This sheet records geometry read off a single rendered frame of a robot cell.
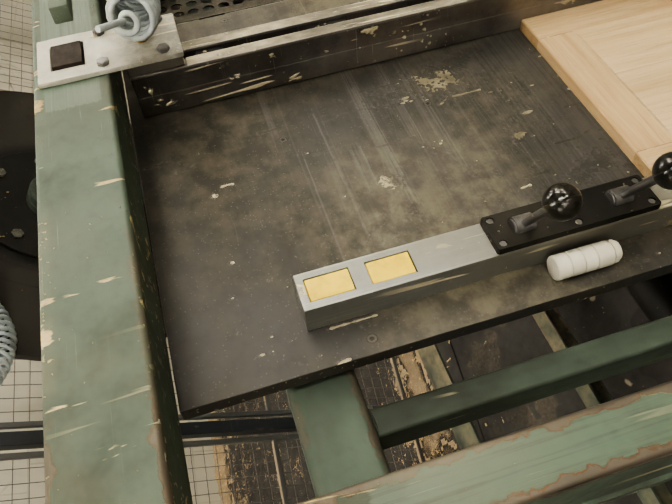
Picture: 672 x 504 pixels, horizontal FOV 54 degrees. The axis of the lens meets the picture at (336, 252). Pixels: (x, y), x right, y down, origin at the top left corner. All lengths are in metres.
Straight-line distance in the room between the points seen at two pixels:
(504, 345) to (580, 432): 2.26
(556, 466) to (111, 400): 0.39
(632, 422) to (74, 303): 0.53
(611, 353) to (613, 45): 0.49
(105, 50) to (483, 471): 0.71
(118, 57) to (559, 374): 0.68
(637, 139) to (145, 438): 0.69
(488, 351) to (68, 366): 2.45
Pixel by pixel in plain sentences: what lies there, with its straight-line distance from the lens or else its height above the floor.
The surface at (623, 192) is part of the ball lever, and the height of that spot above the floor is 1.41.
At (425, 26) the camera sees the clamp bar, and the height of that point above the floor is 1.46.
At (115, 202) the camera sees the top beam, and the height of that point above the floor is 1.89.
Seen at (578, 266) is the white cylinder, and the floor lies 1.45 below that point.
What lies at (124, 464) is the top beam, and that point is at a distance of 0.60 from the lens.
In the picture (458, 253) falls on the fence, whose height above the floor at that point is 1.56.
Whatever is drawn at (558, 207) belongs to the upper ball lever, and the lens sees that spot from 0.66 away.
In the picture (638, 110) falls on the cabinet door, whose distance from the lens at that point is 0.99.
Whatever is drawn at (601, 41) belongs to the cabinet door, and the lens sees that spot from 1.11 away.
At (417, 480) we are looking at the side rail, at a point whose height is 1.69.
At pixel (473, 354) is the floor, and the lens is 3.03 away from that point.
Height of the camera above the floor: 2.05
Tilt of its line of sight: 31 degrees down
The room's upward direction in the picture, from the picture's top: 85 degrees counter-clockwise
